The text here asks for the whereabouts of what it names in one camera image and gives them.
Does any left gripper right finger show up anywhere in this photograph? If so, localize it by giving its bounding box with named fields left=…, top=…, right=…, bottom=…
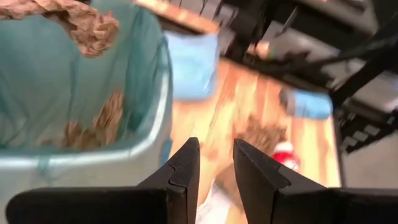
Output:
left=233, top=138, right=398, bottom=224

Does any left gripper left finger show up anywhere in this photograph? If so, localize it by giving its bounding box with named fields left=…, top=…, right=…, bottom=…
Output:
left=5, top=136, right=201, bottom=224

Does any small white wrapper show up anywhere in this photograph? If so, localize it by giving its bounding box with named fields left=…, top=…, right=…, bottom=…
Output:
left=195, top=183, right=233, bottom=224

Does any red protein shake bottle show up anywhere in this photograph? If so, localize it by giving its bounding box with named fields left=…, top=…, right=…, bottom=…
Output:
left=272, top=141, right=301, bottom=170

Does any brown paper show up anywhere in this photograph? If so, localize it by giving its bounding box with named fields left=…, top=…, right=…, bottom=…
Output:
left=40, top=90, right=125, bottom=152
left=0, top=0, right=121, bottom=59
left=233, top=114, right=289, bottom=156

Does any teal plastic trash bag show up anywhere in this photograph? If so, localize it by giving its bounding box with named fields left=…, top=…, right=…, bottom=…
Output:
left=0, top=0, right=174, bottom=156

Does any light blue folded bag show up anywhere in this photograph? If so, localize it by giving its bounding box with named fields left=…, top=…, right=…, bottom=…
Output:
left=164, top=32, right=220, bottom=101

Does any roll of blue bags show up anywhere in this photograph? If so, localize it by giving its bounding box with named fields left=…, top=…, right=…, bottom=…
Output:
left=279, top=88, right=333, bottom=120

